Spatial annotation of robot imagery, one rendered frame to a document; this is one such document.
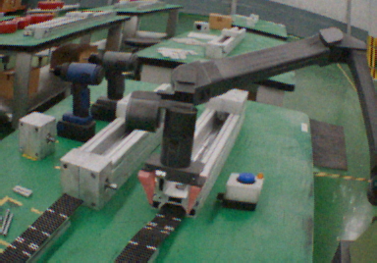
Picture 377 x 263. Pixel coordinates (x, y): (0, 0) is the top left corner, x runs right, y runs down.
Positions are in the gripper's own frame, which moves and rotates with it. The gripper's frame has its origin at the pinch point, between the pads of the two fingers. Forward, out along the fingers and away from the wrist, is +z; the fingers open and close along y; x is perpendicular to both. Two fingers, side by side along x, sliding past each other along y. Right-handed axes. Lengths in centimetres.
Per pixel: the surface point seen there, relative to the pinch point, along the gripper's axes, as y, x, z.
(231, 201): -10.9, -12.5, 2.4
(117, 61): 34, -57, -15
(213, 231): -9.8, 0.7, 4.3
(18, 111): 165, -196, 56
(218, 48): 25, -205, -3
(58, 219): 17.5, 20.9, 0.8
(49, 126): 38.5, -17.4, -4.0
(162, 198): 2.6, -4.4, 1.1
